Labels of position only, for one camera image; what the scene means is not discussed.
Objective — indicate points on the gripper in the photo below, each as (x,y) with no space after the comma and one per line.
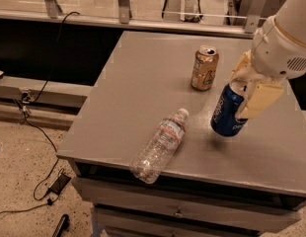
(278,51)

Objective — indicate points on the blue pepsi can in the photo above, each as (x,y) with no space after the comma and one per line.
(224,121)

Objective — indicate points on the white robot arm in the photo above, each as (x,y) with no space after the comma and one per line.
(278,53)

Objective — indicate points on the gold soda can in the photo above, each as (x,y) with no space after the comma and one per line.
(204,67)

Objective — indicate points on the clear plastic water bottle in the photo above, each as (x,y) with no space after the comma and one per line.
(156,153)

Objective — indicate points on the grey drawer cabinet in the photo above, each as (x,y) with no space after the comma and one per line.
(149,77)

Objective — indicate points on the lower grey drawer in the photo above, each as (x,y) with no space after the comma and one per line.
(122,224)

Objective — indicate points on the grey drawer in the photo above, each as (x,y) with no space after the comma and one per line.
(204,209)
(122,224)

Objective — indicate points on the top grey drawer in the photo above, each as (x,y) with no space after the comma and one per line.
(204,209)

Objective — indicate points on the black power adapter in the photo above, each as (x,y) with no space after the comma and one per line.
(59,184)

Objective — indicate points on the metal clamp on ledge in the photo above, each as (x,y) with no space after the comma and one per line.
(23,101)

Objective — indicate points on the black cylindrical object on floor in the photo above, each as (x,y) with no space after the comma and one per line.
(61,226)

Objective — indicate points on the metal railing frame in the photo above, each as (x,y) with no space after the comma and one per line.
(228,18)

